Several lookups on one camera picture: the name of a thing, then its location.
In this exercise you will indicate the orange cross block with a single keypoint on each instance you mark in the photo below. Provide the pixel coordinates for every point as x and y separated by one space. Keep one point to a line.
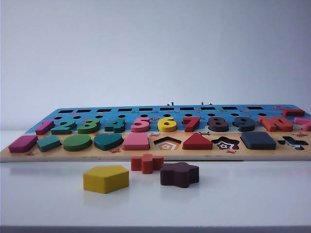
145 163

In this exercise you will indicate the pink sign-shaped piece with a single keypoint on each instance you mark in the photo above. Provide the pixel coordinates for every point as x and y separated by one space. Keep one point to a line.
302 120

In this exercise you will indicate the red number seven piece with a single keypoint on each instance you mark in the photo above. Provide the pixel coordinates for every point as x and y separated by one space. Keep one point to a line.
193 123

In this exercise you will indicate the orange number ten piece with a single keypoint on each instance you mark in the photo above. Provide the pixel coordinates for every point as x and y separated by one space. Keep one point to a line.
268 123

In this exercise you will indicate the yellow pentagon block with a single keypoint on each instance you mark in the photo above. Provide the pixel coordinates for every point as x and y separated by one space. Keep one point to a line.
102 178

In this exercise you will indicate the teal rhombus block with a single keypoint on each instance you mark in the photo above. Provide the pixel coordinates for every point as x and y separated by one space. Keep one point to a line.
48 143

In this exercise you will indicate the red bar-shaped piece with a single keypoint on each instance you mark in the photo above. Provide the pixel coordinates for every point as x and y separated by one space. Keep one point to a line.
292 112

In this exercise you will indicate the pink trapezoid block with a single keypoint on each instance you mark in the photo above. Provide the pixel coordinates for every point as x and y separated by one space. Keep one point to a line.
136 142

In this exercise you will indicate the red triangle block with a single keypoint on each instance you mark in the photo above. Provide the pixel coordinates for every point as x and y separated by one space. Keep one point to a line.
197 143

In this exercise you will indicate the green number three piece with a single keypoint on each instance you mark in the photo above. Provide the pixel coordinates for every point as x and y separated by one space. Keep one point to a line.
93 125

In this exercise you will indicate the magenta number one piece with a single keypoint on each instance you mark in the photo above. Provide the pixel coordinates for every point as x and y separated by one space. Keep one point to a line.
44 127

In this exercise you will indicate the pink number five piece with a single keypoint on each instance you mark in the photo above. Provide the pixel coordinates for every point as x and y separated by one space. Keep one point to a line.
143 125

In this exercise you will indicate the green oval block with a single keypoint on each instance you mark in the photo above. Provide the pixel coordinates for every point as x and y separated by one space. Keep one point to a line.
77 142

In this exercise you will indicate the brown number eight piece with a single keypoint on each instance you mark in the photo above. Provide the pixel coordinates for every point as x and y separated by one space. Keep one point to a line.
212 126

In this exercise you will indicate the teal heart block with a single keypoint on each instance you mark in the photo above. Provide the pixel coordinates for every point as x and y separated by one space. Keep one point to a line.
108 141

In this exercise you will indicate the colourful wooden puzzle board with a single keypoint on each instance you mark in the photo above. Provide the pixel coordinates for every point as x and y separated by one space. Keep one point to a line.
80 155

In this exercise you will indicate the yellow number six piece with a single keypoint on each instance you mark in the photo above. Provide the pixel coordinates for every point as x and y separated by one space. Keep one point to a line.
162 126

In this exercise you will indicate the brown star block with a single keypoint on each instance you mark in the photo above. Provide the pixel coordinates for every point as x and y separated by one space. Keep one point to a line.
178 174

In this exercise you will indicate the magenta rectangle block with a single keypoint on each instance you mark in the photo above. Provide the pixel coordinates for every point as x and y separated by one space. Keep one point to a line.
22 143

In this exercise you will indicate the teal number four piece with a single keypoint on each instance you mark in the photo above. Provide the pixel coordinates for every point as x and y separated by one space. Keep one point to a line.
119 126

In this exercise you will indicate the dark blue square block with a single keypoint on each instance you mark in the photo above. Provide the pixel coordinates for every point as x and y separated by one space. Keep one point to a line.
258 140

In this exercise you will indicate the teal number two piece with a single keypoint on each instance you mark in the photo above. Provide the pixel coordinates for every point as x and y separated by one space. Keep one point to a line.
60 129

